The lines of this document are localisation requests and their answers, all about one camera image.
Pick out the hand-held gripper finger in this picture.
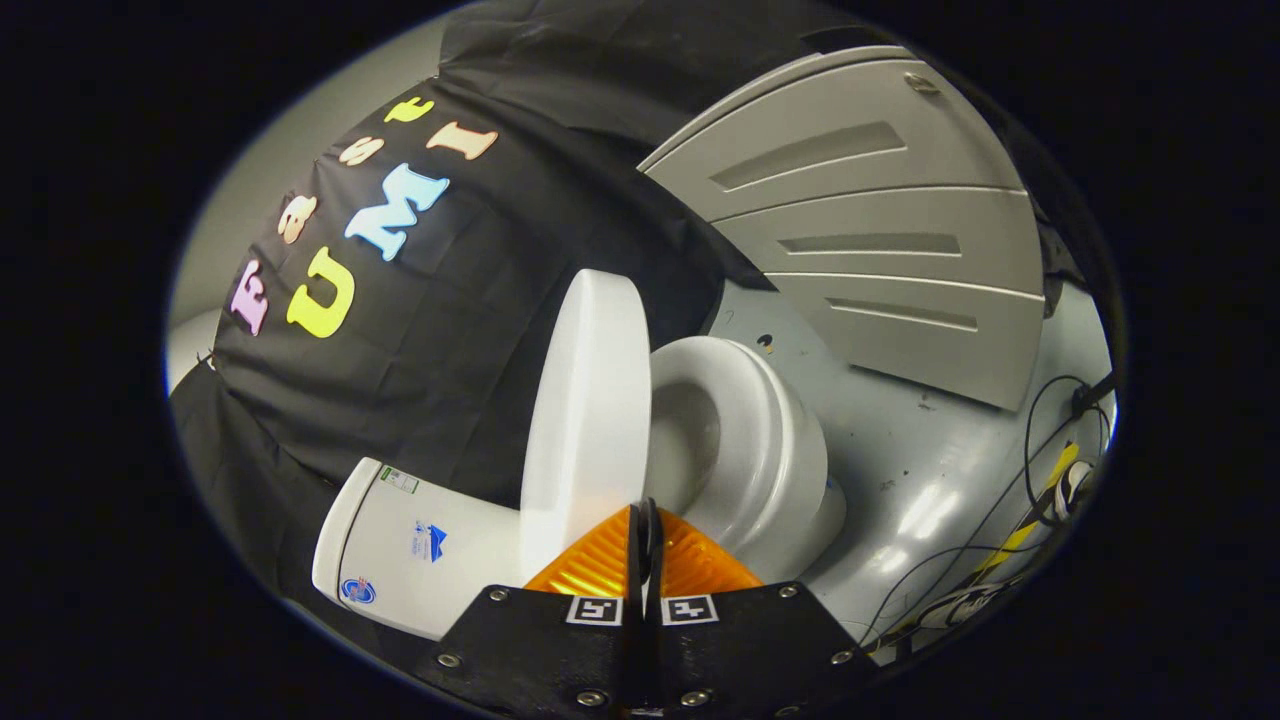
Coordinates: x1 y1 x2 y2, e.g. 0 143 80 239
643 499 884 717
413 504 643 717

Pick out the white toilet bowl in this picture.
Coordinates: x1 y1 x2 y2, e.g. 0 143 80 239
643 335 847 586

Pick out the white toilet tank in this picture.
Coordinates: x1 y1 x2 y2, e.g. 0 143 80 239
311 457 527 642

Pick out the black backdrop cloth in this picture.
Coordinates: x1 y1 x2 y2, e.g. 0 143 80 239
168 0 1101 641

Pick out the yellow black striped tape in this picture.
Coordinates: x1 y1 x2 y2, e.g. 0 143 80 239
968 440 1082 586

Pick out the white drawer cabinet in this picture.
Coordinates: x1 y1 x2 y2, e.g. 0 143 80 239
637 45 1047 412

